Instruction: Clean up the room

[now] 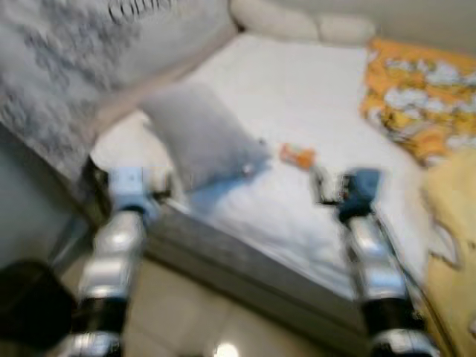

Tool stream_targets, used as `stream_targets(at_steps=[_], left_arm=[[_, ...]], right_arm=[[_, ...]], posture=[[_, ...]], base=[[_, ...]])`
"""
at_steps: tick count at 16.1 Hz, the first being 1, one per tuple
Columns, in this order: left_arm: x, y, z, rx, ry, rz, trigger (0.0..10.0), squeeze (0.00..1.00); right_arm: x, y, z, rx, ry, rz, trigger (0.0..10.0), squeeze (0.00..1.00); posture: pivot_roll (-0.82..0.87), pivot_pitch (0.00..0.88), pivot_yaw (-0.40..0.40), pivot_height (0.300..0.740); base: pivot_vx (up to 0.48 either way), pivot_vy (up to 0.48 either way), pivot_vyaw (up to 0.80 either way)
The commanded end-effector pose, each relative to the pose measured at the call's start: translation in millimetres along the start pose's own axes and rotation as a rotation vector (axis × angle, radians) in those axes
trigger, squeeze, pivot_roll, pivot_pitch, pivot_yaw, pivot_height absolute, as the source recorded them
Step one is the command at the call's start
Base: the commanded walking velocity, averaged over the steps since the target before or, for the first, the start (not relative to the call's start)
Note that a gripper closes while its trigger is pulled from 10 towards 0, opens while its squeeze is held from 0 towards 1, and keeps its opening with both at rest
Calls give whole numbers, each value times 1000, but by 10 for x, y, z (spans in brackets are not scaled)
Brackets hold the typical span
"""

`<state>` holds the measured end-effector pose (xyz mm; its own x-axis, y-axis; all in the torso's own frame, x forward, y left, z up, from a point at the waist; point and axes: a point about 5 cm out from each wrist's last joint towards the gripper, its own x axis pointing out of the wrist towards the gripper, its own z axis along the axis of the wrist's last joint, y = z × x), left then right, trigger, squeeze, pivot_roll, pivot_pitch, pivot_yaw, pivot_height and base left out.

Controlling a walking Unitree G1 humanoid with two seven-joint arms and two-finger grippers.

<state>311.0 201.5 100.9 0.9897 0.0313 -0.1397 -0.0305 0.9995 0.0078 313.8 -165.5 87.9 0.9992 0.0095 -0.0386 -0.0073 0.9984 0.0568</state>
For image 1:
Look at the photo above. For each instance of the orange snack wrapper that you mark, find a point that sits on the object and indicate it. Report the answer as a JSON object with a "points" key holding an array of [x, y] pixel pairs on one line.
{"points": [[297, 156]]}

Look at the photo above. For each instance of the grey square pillow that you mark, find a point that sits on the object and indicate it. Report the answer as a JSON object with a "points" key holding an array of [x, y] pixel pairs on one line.
{"points": [[201, 134]]}

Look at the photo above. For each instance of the yellow cartoon egg blanket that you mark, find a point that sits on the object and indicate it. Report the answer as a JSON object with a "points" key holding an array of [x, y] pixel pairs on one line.
{"points": [[424, 97]]}

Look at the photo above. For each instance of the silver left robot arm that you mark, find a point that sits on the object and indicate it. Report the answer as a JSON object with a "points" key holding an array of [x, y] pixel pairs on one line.
{"points": [[111, 253]]}

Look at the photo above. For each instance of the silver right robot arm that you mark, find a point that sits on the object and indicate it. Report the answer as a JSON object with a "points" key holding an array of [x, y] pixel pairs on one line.
{"points": [[372, 268]]}

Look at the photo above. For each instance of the white quilted mattress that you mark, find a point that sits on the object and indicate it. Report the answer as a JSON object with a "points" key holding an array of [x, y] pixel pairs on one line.
{"points": [[297, 97]]}

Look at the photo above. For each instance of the black mesh waste bin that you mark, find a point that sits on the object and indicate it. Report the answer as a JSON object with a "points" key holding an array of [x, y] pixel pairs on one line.
{"points": [[30, 297]]}

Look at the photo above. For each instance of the long cream bolster pillow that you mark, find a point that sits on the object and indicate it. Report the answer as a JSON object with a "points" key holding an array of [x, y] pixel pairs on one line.
{"points": [[271, 18]]}

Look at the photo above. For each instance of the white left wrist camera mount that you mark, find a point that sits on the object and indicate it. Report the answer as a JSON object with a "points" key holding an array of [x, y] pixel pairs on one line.
{"points": [[130, 186]]}

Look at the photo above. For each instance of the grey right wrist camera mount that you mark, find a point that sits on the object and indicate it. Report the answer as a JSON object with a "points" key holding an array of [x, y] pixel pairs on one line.
{"points": [[362, 190]]}

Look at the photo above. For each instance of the grey bed frame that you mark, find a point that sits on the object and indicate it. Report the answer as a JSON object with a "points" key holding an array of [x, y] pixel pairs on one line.
{"points": [[245, 268]]}

